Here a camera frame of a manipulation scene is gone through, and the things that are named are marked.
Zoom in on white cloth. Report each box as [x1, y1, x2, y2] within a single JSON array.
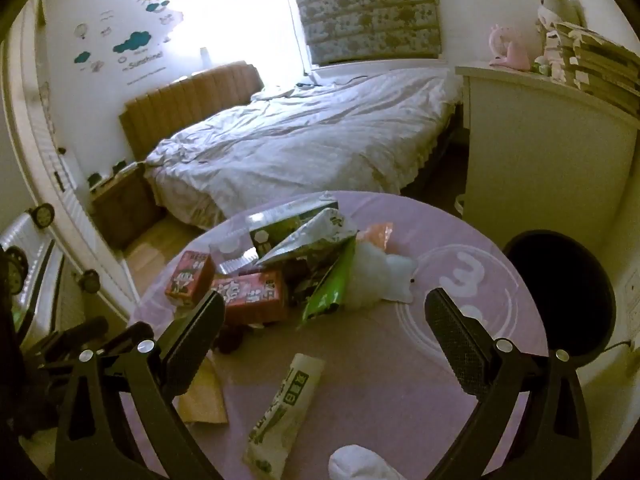
[[327, 444, 408, 480]]

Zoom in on pink toy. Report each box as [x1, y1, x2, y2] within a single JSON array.
[[489, 24, 532, 70]]

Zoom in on white cabinet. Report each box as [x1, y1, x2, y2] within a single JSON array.
[[455, 62, 640, 281]]

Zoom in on brown padded headboard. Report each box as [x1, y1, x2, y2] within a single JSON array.
[[118, 60, 265, 161]]

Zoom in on orange wrapper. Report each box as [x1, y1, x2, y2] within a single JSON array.
[[357, 223, 393, 253]]

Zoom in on white tissue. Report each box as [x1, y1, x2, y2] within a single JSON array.
[[345, 242, 418, 308]]

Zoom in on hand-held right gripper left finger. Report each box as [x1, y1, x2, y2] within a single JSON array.
[[54, 290, 225, 480]]

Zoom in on floral window blind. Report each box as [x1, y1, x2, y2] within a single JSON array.
[[286, 0, 446, 67]]

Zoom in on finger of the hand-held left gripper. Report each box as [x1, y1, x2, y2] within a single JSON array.
[[44, 317, 110, 360], [95, 321, 155, 361]]

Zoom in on black round bin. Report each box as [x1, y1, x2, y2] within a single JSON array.
[[501, 230, 617, 376]]

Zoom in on purple round tablecloth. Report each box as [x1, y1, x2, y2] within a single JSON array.
[[120, 190, 551, 480]]

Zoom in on brown paper piece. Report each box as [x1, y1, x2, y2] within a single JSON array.
[[177, 355, 230, 426]]

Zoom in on cloud wall stickers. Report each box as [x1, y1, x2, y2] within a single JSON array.
[[72, 0, 173, 73]]

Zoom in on silver snack wrapper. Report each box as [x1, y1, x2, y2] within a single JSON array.
[[255, 208, 358, 267]]

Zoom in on green snack wrapper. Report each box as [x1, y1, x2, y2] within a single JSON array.
[[300, 237, 358, 328]]

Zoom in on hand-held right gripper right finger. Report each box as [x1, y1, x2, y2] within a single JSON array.
[[424, 287, 593, 480]]

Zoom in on white wrapper with green label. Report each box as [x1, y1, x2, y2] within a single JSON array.
[[243, 352, 325, 480]]

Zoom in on bed with white duvet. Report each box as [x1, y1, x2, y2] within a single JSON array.
[[142, 67, 466, 231]]

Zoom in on clear plastic container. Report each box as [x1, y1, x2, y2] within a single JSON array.
[[209, 240, 261, 276]]

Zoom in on small red drink carton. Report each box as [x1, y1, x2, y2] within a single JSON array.
[[165, 251, 215, 308]]

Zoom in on green and white box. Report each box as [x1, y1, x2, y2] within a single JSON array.
[[247, 197, 341, 258]]

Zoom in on stack of books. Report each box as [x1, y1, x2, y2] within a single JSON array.
[[547, 20, 640, 116]]

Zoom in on large red drink carton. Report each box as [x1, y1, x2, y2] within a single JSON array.
[[210, 270, 288, 326]]

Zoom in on wooden nightstand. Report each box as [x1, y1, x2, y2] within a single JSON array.
[[89, 160, 166, 251]]

